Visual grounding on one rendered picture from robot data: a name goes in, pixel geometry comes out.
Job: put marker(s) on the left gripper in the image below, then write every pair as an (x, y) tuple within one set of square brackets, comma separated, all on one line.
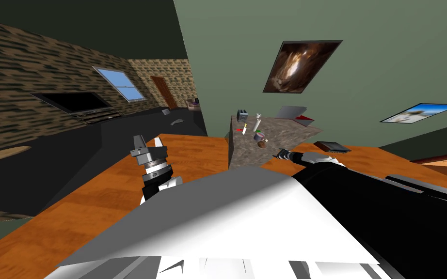
[(151, 154)]

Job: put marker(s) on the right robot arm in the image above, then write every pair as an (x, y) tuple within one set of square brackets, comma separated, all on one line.
[(382, 217)]

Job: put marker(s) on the blue window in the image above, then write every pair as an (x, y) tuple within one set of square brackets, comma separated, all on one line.
[(120, 84)]

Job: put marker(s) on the grey toaster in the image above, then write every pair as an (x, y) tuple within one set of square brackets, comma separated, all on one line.
[(242, 115)]

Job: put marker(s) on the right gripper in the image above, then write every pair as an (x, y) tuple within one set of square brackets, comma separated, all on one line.
[(283, 154)]

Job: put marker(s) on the brown framed picture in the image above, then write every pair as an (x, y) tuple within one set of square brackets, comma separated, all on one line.
[(299, 68)]

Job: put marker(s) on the blue framed picture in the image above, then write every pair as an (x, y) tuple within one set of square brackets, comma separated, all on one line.
[(419, 113)]

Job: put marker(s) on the white bottle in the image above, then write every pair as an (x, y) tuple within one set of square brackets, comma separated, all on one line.
[(257, 124)]

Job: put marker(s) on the beige armchair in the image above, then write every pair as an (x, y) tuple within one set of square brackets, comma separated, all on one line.
[(192, 105)]

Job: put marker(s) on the dark flat book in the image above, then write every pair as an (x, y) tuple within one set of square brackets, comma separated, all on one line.
[(331, 147)]

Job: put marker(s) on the brown wooden door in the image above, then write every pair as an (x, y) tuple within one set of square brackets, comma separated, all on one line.
[(164, 93)]

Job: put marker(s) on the grey laptop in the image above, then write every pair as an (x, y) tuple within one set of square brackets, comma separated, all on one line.
[(290, 112)]

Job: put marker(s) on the dark television stand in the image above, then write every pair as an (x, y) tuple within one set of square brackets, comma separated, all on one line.
[(101, 116)]

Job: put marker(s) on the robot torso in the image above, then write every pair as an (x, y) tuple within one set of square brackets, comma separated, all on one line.
[(223, 224)]

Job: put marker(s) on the brown round object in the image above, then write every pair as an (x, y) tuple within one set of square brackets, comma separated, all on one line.
[(262, 144)]

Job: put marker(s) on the black television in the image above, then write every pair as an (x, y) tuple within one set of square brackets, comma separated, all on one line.
[(72, 101)]

